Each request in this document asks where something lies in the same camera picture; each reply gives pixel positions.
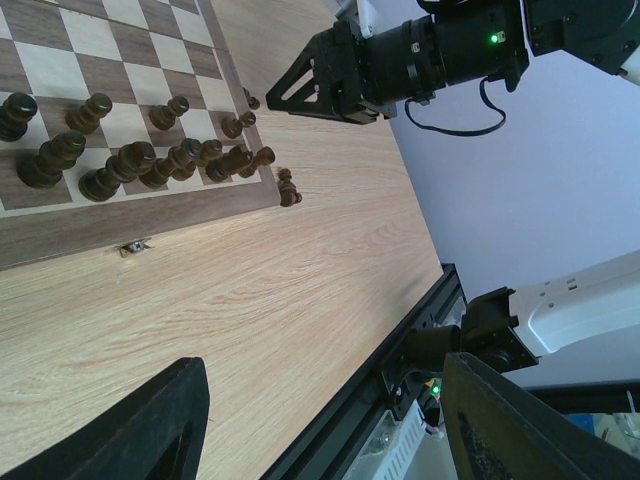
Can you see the dark piece right cluster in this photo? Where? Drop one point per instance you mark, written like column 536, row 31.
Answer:
column 263, row 157

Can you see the white pawn right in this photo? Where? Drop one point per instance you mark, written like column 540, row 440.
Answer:
column 210, row 150

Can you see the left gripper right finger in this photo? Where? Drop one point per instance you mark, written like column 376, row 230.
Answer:
column 496, row 430

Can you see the dark piece lowest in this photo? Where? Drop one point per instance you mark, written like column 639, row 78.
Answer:
column 230, row 163

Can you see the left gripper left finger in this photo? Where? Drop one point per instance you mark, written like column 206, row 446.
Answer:
column 155, row 432

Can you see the dark pawn placed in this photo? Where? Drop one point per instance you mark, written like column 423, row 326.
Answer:
column 86, row 117
column 17, row 110
column 163, row 117

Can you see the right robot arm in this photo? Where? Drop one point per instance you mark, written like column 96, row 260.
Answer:
column 532, row 170

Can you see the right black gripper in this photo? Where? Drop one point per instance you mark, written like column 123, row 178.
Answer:
column 356, row 76

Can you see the grey slotted cable duct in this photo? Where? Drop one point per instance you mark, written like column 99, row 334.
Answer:
column 392, row 449

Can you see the dark pawn passed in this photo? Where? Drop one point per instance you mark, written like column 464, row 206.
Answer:
column 233, row 127

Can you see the wooden chess board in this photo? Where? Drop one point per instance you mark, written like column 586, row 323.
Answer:
column 140, row 54

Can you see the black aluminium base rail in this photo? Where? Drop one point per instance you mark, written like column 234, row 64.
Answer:
column 331, row 442

